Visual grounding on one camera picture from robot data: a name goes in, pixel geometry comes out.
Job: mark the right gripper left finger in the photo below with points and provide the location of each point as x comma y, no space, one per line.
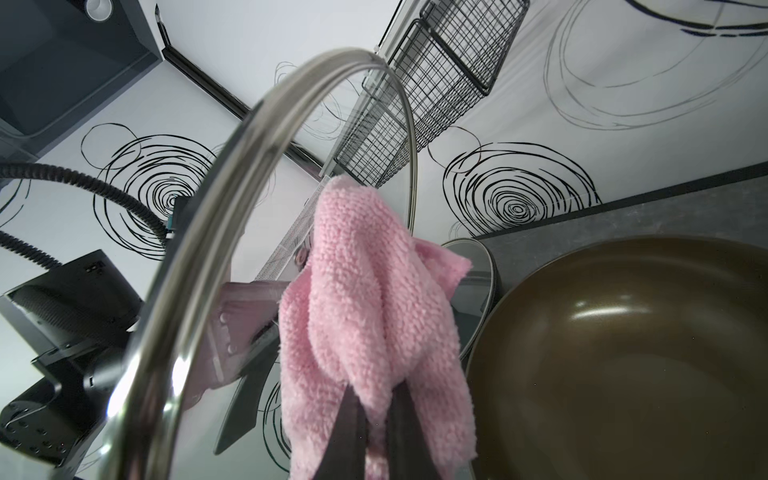
344,456

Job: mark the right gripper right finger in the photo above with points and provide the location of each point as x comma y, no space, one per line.
407,450

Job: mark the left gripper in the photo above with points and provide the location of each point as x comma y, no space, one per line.
77,318

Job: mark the glass lid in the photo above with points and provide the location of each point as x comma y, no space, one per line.
145,408
476,294

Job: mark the pink cloth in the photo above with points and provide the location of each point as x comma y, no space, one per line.
371,310

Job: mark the glass lid on black pan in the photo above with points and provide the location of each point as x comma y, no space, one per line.
476,294

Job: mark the white wire shelf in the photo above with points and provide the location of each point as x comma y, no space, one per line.
292,252

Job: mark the brown pan with cream handle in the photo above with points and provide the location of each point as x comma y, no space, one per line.
641,358

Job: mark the black wire basket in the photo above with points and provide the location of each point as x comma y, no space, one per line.
446,61

